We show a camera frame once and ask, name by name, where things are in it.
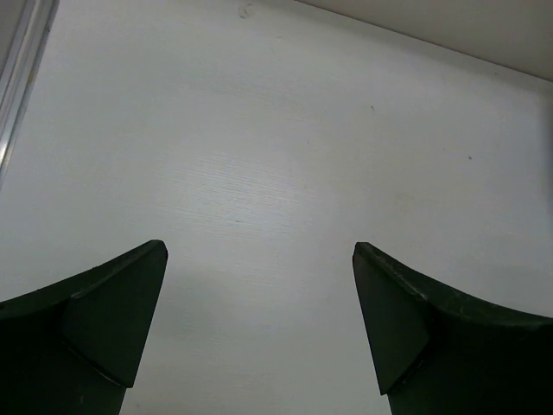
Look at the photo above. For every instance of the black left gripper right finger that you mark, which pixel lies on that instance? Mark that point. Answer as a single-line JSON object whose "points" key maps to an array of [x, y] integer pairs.
{"points": [[438, 350]]}

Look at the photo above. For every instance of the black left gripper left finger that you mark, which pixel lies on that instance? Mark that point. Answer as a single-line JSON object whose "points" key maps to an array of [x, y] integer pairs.
{"points": [[74, 347]]}

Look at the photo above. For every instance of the aluminium table edge rail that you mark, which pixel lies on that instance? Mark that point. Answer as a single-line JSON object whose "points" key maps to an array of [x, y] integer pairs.
{"points": [[25, 28]]}

